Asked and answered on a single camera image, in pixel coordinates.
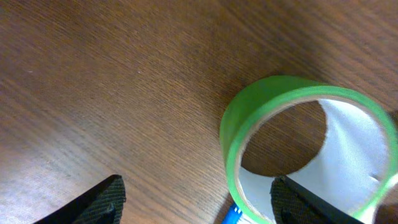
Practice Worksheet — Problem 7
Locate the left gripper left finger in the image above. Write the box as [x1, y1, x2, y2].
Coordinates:
[35, 174, 126, 224]

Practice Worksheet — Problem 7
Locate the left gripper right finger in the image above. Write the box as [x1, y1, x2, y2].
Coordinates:
[270, 176, 363, 224]

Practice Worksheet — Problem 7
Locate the blue ballpoint pen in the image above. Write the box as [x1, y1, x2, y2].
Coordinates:
[221, 203, 243, 224]

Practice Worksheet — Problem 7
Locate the green tape roll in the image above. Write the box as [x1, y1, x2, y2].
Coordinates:
[220, 75, 397, 223]

